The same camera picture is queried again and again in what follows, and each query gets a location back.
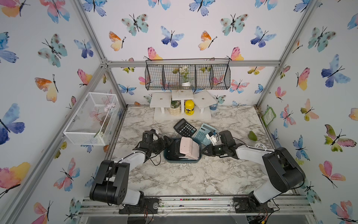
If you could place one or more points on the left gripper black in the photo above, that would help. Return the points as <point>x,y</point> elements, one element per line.
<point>163,145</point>

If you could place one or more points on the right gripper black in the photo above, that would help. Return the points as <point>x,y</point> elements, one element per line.
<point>209,150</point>

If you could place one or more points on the dark teal storage tray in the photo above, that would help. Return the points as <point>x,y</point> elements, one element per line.
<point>183,161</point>

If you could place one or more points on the black calculator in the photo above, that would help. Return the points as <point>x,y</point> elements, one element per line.
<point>184,129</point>
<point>173,152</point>

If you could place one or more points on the light blue calculator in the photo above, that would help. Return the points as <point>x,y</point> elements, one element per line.
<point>201,133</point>

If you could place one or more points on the pink calculator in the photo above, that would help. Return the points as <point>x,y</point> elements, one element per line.
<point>189,149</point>

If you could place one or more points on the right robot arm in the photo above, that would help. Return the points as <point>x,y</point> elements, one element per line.
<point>282,170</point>

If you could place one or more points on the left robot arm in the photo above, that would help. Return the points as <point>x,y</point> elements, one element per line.
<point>111,182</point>

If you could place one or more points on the round sticker roll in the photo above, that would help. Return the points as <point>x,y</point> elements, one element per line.
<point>261,146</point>

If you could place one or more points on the cream bubble plant pot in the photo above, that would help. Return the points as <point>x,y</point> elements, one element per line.
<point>175,108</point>

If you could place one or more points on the blue can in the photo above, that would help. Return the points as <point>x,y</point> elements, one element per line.
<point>213,107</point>

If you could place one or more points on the white wooden riser shelf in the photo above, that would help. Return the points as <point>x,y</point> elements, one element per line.
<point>161,102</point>

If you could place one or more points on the green framed card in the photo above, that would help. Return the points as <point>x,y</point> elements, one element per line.
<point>268,116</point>

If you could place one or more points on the yellow plastic jar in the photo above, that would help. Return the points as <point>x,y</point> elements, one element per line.
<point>189,107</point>

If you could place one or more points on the small white flower pot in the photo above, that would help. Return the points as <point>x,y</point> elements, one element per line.
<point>184,72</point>

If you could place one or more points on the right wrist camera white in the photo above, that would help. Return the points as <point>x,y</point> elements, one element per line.
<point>213,137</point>

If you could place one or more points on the white mesh wall basket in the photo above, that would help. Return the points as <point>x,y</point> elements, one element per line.
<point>93,121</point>

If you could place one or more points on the black wire wall basket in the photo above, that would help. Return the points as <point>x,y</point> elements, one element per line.
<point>205,74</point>

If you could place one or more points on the aluminium front rail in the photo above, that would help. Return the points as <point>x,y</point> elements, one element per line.
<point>225,205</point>

